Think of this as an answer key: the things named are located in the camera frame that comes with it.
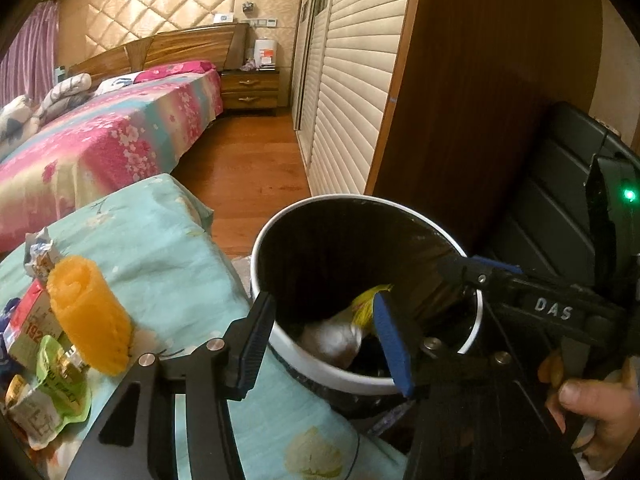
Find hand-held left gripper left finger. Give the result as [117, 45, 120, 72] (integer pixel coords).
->
[65, 290, 278, 480]

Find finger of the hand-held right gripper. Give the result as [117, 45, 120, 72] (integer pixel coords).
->
[436, 254, 507, 307]
[469, 255, 525, 276]

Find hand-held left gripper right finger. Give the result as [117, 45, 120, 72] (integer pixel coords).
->
[372, 291, 586, 480]

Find white bin with black liner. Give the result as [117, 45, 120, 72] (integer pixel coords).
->
[249, 194, 485, 411]

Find orange foam roll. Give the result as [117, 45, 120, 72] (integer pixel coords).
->
[47, 255, 136, 376]

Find green drink pouch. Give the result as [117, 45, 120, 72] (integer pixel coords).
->
[5, 335, 93, 451]

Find blue plastic wrapper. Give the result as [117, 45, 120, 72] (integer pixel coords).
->
[0, 297, 21, 376]

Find person's right hand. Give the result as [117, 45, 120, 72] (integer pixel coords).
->
[549, 364, 640, 472]

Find white crumpled paper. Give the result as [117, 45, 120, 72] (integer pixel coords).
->
[300, 310, 371, 366]

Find clear plastic bag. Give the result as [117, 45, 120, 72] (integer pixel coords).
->
[232, 255, 256, 301]

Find black ribbed chair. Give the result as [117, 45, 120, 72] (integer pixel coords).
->
[475, 101, 626, 291]

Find teal floral cloth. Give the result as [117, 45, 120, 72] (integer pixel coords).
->
[0, 174, 408, 480]

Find wardrobe with slatted doors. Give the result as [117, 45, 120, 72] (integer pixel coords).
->
[290, 0, 601, 256]

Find red and white box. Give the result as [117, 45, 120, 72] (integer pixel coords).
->
[10, 280, 66, 366]

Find crumpled silver wrapper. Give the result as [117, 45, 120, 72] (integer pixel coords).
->
[24, 227, 66, 286]

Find wooden nightstand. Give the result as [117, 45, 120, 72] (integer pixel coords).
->
[220, 69, 280, 117]

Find bed with pink floral sheet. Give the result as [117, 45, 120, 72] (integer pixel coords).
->
[0, 60, 224, 253]

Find pink pillow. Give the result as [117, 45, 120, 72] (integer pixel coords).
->
[134, 60, 217, 83]

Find white box with orange label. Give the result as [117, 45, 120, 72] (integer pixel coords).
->
[252, 39, 277, 72]

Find white patterned pillow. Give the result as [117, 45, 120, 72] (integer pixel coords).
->
[95, 74, 146, 95]

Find wooden headboard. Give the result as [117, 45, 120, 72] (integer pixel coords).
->
[67, 22, 249, 81]

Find folded grey white quilt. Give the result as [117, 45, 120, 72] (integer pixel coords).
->
[0, 95, 41, 141]
[35, 72, 93, 123]

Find pink curtain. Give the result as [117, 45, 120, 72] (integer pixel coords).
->
[0, 0, 60, 106]

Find thin black cable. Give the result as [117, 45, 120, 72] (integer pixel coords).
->
[347, 430, 362, 480]

